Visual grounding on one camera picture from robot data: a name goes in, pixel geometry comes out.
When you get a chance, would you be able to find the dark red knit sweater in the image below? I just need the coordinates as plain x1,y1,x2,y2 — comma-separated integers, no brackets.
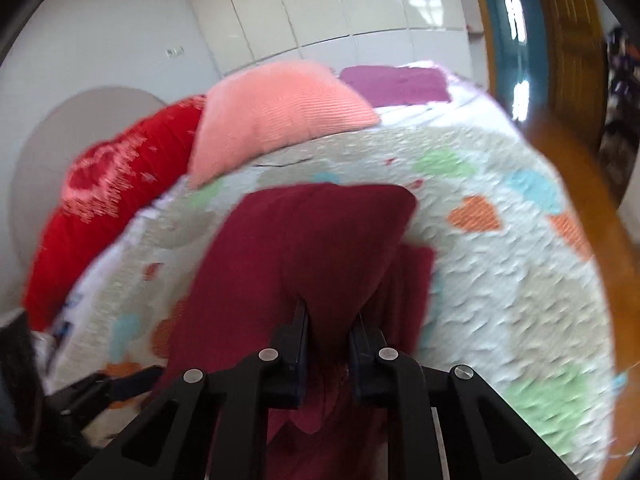
160,183,435,479

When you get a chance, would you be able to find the heart patterned quilted bedspread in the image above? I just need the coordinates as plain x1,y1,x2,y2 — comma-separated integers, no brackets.
38,74,614,479

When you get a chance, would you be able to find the red floral quilt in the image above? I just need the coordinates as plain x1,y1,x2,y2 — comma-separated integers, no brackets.
22,96,205,332

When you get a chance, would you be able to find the round white headboard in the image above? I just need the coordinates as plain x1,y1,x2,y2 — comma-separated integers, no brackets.
8,86,165,270

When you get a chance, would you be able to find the pink striped pillow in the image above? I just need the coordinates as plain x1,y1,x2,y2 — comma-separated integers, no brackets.
188,61,381,188

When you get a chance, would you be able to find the brown wooden door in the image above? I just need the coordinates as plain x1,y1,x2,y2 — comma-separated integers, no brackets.
540,0,606,153

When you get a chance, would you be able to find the purple cloth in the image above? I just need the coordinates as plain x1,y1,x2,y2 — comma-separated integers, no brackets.
340,65,451,107

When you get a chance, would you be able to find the teal inner door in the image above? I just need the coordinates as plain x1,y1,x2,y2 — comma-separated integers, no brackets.
484,0,549,124

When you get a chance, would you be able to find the white wardrobe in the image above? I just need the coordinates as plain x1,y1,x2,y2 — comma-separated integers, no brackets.
191,0,477,78

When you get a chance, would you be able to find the wall power socket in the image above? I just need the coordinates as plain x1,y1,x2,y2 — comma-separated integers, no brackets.
166,47,184,58

